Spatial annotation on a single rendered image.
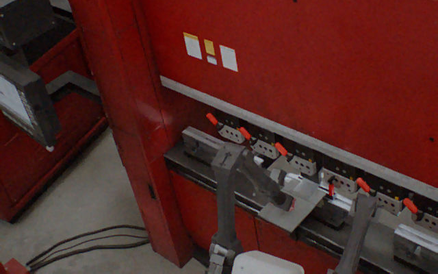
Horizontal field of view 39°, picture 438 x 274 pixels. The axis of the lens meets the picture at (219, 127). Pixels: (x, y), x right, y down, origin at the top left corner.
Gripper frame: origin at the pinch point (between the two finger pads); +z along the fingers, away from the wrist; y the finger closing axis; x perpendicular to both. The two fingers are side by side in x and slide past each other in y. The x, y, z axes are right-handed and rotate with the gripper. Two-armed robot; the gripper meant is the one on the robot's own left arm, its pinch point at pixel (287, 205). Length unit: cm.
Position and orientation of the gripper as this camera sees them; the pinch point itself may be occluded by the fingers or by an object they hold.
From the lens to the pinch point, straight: 266.4
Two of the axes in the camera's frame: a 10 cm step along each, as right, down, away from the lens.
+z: 4.6, 4.0, 8.0
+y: -7.5, -3.2, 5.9
